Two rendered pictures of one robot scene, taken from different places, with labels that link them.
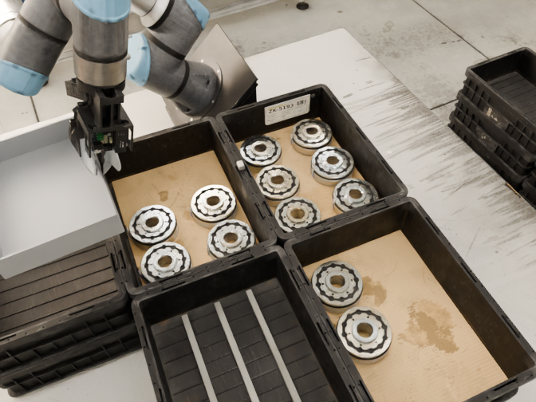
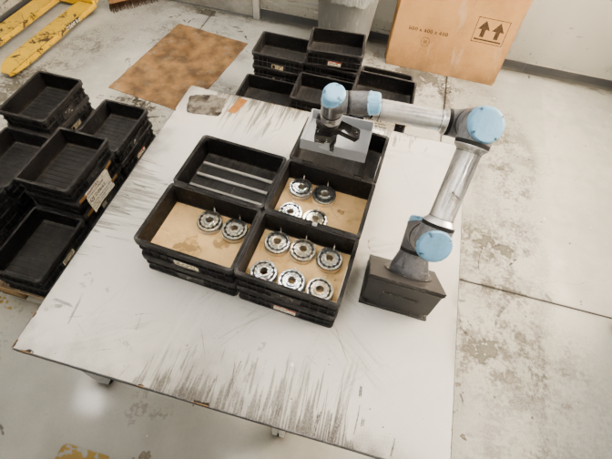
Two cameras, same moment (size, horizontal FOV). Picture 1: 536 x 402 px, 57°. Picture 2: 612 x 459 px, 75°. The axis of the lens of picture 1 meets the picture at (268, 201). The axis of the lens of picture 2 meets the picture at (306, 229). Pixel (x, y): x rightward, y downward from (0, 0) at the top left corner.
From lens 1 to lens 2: 1.47 m
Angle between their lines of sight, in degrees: 63
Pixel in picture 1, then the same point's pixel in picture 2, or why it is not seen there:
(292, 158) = (315, 274)
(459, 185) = (234, 376)
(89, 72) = not seen: hidden behind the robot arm
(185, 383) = (253, 171)
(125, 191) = (356, 201)
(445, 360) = (174, 240)
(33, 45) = not seen: hidden behind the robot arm
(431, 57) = not seen: outside the picture
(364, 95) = (351, 402)
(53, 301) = (321, 157)
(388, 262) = (224, 260)
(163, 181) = (350, 217)
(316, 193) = (284, 266)
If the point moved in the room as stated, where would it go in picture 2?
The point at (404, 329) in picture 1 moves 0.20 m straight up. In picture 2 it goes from (197, 239) to (188, 209)
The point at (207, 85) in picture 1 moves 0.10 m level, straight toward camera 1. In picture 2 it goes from (397, 265) to (374, 253)
